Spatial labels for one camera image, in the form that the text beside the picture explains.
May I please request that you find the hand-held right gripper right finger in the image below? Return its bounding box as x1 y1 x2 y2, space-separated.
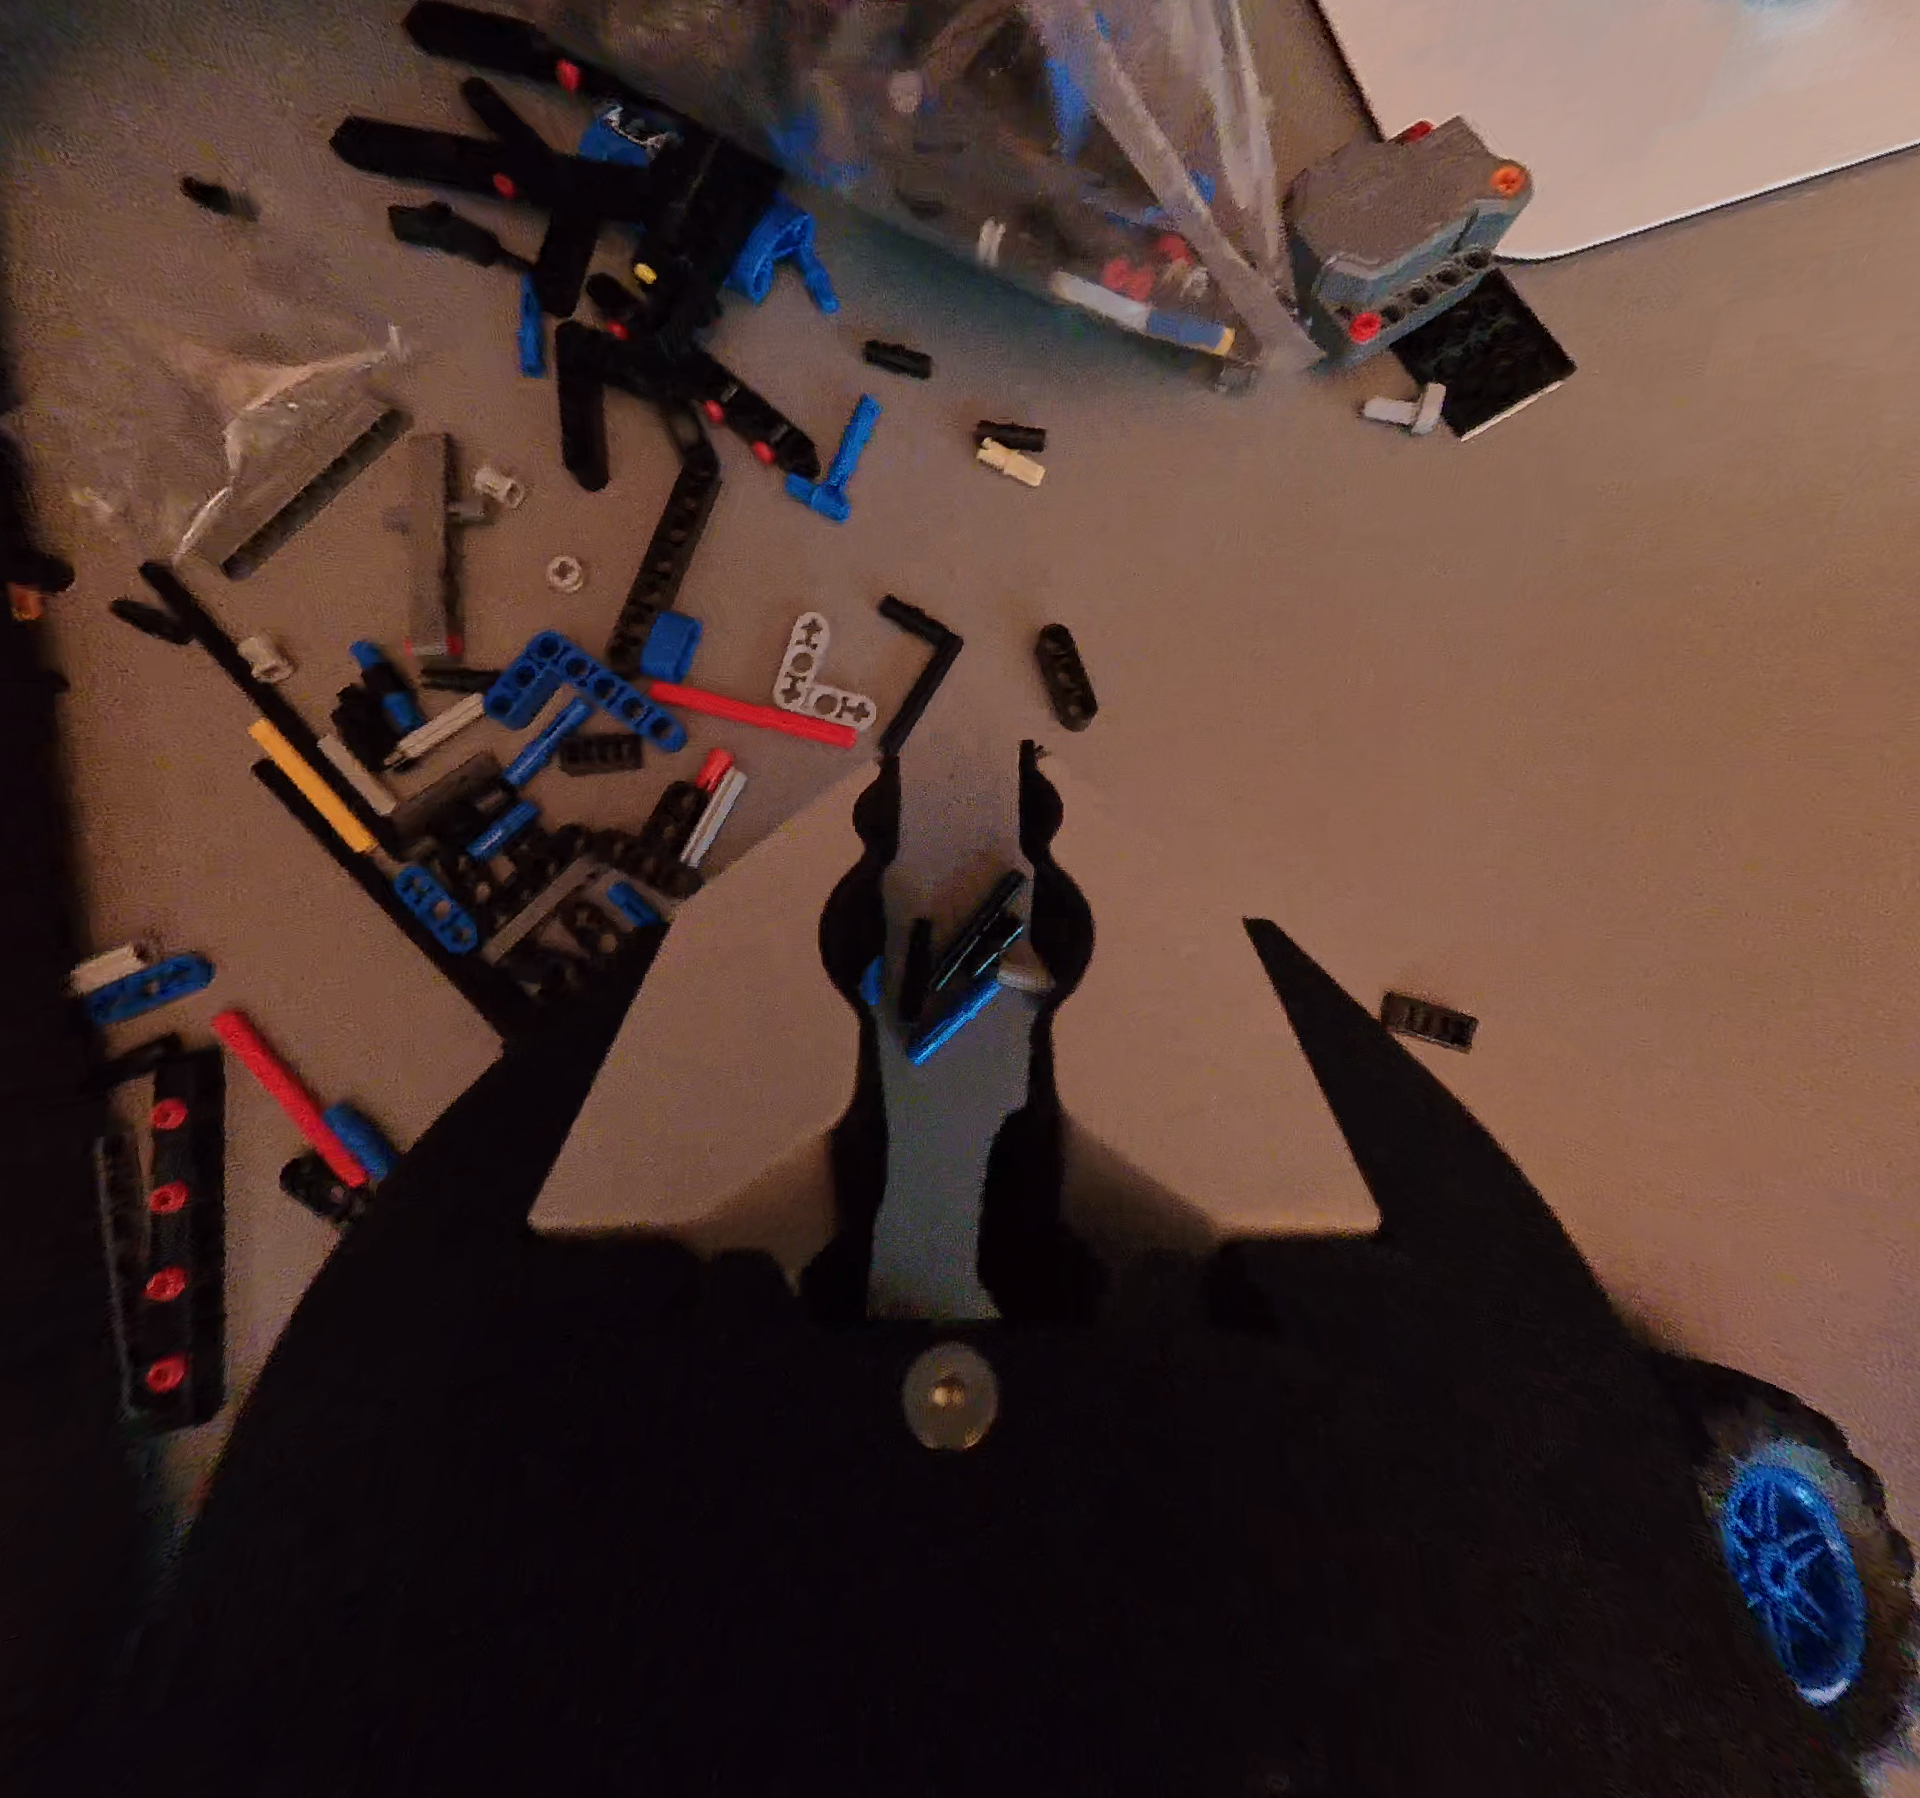
987 741 1388 1327

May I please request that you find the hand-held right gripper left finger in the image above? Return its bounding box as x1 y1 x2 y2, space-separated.
525 754 906 1322

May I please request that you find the pile of toy building pieces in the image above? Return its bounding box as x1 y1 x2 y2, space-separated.
60 0 1487 1439

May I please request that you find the clear plastic bag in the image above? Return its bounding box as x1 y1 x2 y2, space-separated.
8 322 428 589
367 0 1329 378

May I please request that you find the grey desk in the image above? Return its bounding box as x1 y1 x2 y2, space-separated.
0 0 1920 1681

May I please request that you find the yellow toy beam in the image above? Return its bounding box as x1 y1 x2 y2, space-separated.
245 714 392 862

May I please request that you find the black toy wheel blue rim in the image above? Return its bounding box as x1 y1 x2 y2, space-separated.
1661 1358 1920 1717

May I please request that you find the black studded toy plate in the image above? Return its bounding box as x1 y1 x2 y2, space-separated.
1380 268 1580 450

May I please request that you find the grey toy motor block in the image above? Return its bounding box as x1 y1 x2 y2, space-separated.
1283 114 1534 357

